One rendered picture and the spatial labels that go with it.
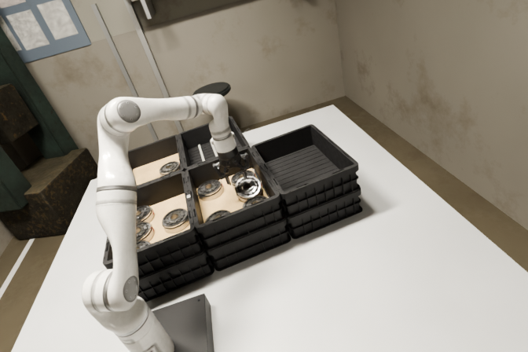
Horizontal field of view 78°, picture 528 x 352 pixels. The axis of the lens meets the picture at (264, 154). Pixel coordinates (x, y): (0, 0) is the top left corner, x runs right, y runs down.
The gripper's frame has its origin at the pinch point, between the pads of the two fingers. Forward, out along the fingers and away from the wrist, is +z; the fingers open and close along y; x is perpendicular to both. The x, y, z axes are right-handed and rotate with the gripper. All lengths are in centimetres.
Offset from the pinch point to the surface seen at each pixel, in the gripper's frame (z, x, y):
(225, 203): 9.7, 0.9, -7.4
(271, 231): 12.9, -19.7, 5.2
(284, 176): 9.8, 4.5, 18.9
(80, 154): 48, 199, -126
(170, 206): 9.9, 11.8, -29.3
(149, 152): 4, 58, -38
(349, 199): 12.6, -18.7, 36.0
